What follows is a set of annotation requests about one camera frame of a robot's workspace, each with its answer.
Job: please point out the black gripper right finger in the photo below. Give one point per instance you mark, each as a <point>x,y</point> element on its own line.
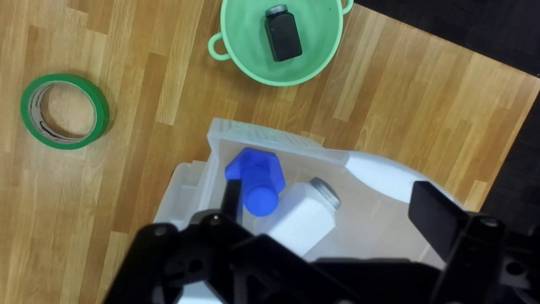
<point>484,259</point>

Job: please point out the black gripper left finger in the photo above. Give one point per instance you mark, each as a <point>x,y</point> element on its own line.
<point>226,264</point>

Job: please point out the white seasoning bottle grey lid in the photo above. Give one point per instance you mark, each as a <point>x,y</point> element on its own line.
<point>305,220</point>

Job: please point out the translucent white drawer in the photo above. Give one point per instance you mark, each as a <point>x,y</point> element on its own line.
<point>366,225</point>

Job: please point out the light green plastic bowl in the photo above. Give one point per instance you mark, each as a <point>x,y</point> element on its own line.
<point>247,48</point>

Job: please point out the small black bottle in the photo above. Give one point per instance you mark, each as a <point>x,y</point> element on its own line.
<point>285,36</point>

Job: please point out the blue hexagonal toy bolt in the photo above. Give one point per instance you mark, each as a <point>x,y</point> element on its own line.
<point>259,175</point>

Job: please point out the green tape roll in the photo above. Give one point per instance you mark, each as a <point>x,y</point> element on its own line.
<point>104,115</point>

